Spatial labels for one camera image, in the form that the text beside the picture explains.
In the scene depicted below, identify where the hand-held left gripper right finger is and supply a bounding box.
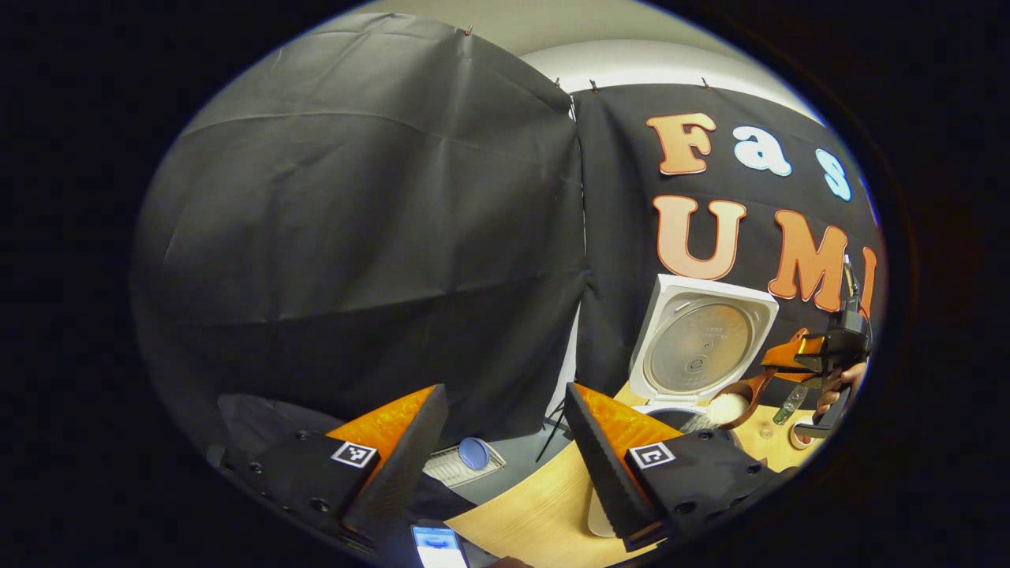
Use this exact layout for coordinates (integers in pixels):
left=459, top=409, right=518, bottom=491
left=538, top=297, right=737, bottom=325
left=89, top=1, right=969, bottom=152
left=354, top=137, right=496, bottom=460
left=563, top=382, right=782, bottom=553

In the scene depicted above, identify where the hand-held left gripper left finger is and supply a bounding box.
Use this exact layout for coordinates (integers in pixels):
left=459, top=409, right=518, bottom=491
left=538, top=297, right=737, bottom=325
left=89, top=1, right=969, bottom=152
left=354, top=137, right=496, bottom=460
left=237, top=383, right=451, bottom=551

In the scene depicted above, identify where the brown wooden spoon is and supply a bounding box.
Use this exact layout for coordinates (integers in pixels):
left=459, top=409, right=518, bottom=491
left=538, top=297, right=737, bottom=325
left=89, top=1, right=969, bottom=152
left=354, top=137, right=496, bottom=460
left=713, top=367, right=780, bottom=432

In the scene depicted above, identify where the white rice spoonful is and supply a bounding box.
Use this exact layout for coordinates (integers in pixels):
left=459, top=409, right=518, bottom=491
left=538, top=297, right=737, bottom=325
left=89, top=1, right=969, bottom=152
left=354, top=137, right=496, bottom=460
left=705, top=393, right=750, bottom=428

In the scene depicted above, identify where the white rice cooker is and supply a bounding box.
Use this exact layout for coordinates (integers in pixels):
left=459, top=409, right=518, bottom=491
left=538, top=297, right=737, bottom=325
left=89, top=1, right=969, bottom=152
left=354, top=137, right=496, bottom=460
left=629, top=274, right=780, bottom=435

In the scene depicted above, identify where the clear plastic water bottle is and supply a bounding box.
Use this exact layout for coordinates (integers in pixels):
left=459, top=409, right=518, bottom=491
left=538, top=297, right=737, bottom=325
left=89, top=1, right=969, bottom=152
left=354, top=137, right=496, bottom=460
left=772, top=384, right=810, bottom=428

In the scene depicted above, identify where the white container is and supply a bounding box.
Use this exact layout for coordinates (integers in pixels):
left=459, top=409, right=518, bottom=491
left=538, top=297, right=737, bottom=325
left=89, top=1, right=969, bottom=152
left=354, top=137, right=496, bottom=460
left=587, top=489, right=625, bottom=540

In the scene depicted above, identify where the blue round lid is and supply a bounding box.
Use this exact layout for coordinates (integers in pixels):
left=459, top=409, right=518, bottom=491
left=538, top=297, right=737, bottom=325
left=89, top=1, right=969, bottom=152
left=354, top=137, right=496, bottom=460
left=458, top=437, right=492, bottom=473

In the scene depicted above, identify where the smartphone with blue screen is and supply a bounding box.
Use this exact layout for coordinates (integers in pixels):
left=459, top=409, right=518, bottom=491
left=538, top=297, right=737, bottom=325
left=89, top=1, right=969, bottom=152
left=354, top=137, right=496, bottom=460
left=410, top=523, right=471, bottom=568

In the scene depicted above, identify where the black backdrop cloth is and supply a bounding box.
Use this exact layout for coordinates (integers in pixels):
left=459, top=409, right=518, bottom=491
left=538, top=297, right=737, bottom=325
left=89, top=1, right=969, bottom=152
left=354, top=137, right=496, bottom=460
left=130, top=12, right=888, bottom=474

